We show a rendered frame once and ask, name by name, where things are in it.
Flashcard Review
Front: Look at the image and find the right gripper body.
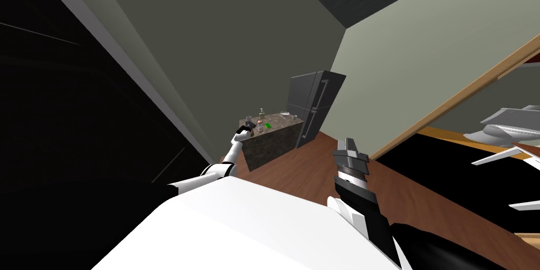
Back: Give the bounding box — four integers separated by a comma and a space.
332, 149, 371, 176

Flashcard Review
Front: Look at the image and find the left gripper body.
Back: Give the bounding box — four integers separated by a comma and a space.
238, 121, 257, 138

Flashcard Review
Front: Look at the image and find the mottled brown stone counter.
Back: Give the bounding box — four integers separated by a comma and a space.
238, 111, 306, 173

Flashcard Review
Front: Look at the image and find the dark grey fridge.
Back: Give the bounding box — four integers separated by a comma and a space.
286, 70, 347, 150

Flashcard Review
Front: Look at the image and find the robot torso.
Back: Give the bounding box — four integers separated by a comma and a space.
90, 175, 402, 270

